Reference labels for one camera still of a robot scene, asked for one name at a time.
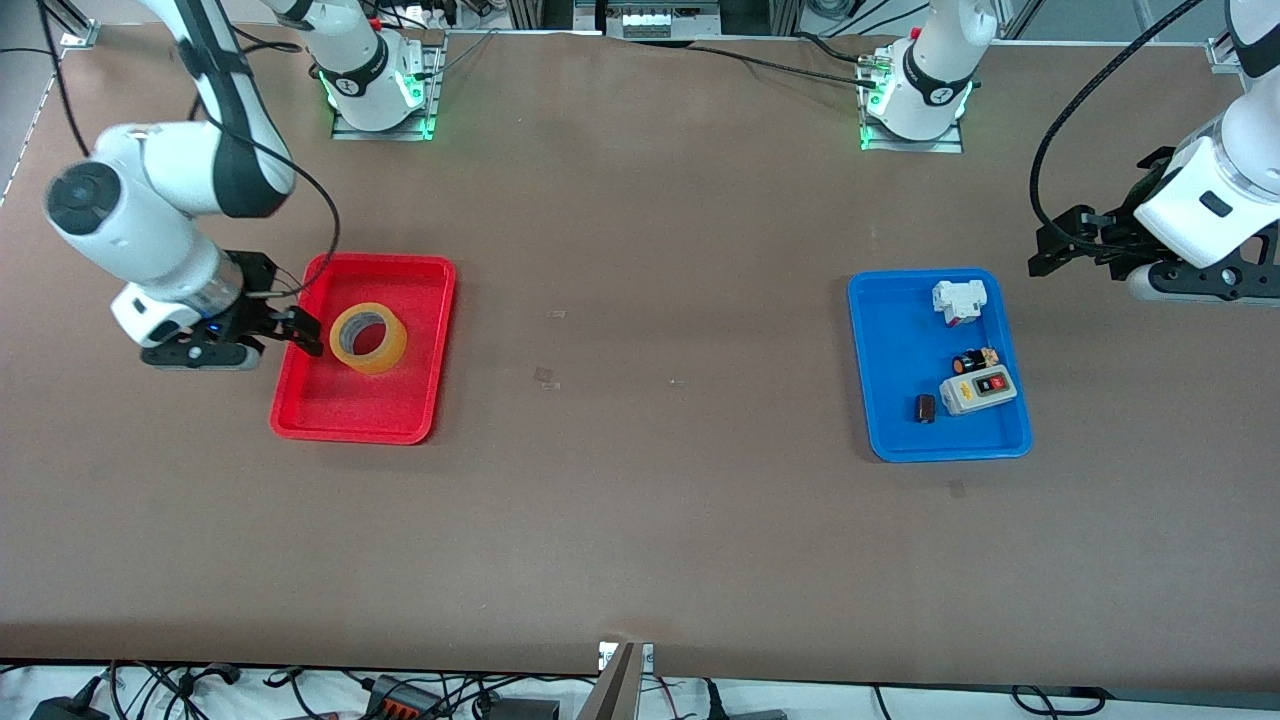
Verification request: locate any yellow clear tape roll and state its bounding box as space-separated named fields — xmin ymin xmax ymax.
xmin=329 ymin=302 xmax=408 ymax=376

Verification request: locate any red plastic tray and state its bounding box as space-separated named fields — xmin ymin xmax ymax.
xmin=270 ymin=252 xmax=458 ymax=446

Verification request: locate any white circuit breaker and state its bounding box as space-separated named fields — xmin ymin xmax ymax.
xmin=932 ymin=279 xmax=989 ymax=327

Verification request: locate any blue plastic tray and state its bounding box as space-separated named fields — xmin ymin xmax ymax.
xmin=847 ymin=268 xmax=1033 ymax=464

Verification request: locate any black orange power strip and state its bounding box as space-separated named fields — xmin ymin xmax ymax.
xmin=362 ymin=676 xmax=443 ymax=720

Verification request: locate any black power adapter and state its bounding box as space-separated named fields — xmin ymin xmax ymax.
xmin=30 ymin=678 xmax=113 ymax=720

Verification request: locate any grey socket strip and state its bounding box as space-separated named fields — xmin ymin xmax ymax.
xmin=575 ymin=0 xmax=721 ymax=41

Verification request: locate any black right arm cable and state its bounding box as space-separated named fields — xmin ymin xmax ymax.
xmin=35 ymin=0 xmax=341 ymax=301

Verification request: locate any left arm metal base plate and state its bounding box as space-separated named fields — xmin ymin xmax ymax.
xmin=860 ymin=128 xmax=964 ymax=154

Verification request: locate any grey push-button switch box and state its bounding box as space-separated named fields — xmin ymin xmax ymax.
xmin=940 ymin=366 xmax=1018 ymax=416

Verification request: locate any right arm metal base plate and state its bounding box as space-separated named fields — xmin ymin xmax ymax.
xmin=332 ymin=30 xmax=446 ymax=142

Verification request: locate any black cable on table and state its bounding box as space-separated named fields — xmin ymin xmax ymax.
xmin=690 ymin=32 xmax=883 ymax=89

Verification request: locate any aluminium profile bracket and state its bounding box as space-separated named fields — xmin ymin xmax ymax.
xmin=575 ymin=640 xmax=656 ymax=720

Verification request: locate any black plug with cable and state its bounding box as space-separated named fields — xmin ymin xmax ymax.
xmin=703 ymin=678 xmax=791 ymax=720

